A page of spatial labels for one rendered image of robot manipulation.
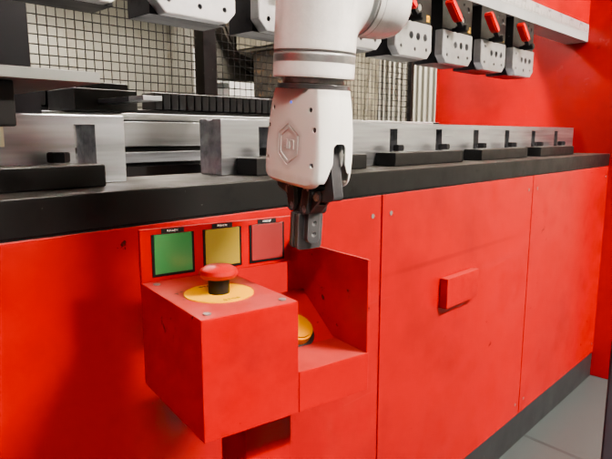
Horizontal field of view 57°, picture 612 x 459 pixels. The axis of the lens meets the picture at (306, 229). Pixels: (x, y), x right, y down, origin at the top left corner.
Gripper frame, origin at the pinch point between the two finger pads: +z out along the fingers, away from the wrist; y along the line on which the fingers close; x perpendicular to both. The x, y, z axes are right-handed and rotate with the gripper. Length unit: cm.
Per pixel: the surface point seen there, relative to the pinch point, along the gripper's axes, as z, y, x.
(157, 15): -24.9, -37.7, -2.5
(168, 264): 5.0, -9.5, -12.1
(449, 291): 28, -31, 63
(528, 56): -29, -62, 125
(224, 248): 4.0, -9.6, -5.0
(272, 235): 3.1, -9.7, 1.8
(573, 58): -32, -78, 176
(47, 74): -15.0, -5.8, -24.4
